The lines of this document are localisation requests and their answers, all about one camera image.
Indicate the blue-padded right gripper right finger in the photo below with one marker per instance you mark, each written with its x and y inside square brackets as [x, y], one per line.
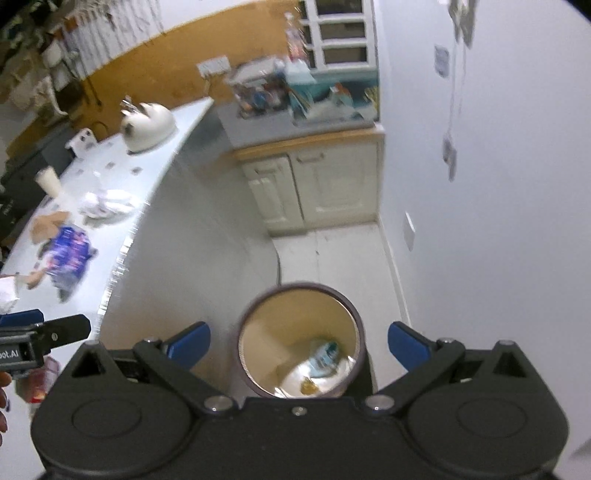
[428, 363]

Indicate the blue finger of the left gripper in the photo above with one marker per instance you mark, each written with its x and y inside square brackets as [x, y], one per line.
[22, 319]

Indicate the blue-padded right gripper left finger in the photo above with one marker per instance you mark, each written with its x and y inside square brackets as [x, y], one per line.
[169, 362]

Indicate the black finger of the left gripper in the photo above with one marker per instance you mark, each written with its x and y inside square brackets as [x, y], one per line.
[64, 331]

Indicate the blue snack wrapper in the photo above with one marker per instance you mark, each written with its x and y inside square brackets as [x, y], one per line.
[67, 260]

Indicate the white plastic bag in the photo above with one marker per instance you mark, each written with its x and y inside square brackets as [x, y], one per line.
[105, 205]

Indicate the round brown trash bin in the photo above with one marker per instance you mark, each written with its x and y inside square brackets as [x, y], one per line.
[303, 340]

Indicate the person's left hand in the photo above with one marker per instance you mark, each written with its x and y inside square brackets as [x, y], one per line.
[5, 381]

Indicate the dark grey storage chest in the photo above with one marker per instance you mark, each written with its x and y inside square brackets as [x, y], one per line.
[21, 193]

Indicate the cream paper cup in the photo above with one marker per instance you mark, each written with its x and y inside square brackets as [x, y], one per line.
[49, 182]

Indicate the white small heater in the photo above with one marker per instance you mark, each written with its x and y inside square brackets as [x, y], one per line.
[81, 143]

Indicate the cream lower cabinet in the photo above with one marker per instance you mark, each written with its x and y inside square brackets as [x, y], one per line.
[319, 181]

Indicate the white cat-shaped ceramic bowl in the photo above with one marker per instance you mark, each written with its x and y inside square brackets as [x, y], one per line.
[145, 125]

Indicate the teal patterned box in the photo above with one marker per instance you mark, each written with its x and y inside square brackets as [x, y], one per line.
[337, 97]

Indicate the clear plastic storage box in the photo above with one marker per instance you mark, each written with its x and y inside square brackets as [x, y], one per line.
[259, 86]

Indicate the white drawer organizer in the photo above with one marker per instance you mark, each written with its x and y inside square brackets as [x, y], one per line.
[339, 34]

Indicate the plastic water bottle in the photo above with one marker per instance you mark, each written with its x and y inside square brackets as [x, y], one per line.
[295, 41]

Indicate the white wall switch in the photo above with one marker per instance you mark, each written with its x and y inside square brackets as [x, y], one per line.
[409, 232]

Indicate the white wall socket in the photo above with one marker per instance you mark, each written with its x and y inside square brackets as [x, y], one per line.
[214, 66]

